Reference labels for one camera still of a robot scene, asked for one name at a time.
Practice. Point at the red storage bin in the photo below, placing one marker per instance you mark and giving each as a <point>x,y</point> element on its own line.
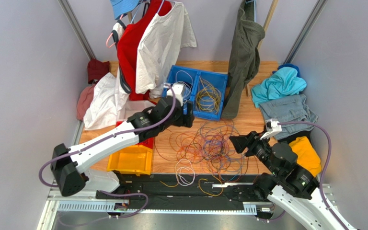
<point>149,143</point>

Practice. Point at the maroon cloth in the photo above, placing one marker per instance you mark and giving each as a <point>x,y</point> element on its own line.
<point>96,70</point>

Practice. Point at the dark blue cloth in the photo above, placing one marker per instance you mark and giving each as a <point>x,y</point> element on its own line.
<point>288,65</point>

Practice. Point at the red t-shirt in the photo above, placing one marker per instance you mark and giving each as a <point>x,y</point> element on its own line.
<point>127,48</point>

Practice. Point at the blue hat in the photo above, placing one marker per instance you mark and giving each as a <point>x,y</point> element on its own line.
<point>121,7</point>

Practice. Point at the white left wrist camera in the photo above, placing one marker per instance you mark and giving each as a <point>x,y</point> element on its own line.
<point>177,90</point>

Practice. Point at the yellow storage bin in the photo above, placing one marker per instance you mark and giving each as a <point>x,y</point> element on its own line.
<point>135,159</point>

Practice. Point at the yellow cloth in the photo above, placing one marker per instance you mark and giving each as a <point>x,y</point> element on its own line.
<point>307,156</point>

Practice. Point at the white t-shirt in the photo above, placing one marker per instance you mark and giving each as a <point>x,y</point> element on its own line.
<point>160,46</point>

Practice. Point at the teal cloth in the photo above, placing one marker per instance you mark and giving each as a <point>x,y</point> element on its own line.
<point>280,84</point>

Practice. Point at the blue divided bin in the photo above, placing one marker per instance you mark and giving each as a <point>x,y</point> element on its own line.
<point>204,88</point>

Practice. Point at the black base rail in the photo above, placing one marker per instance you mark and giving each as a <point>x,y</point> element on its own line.
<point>206,196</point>

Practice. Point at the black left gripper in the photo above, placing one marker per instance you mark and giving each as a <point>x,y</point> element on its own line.
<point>186,120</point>

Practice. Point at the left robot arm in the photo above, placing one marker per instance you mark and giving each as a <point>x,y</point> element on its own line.
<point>69,164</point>

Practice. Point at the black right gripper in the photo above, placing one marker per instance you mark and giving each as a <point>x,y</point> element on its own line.
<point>251,142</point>

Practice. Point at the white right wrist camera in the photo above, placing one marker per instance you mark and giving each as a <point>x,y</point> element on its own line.
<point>272,128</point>

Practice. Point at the white cloth on floor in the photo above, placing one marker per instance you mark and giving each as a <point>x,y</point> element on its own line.
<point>109,99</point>

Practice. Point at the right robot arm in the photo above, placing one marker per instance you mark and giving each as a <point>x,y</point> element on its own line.
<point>289,185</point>

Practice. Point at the olive green garment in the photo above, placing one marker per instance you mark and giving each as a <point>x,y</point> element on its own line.
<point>244,59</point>

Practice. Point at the white storage bin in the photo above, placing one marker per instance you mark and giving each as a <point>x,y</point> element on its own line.
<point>132,107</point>

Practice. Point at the light blue jeans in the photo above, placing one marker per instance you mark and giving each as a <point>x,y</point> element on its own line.
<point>287,109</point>

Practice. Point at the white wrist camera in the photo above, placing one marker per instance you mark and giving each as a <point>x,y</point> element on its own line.
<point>272,128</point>
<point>177,90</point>

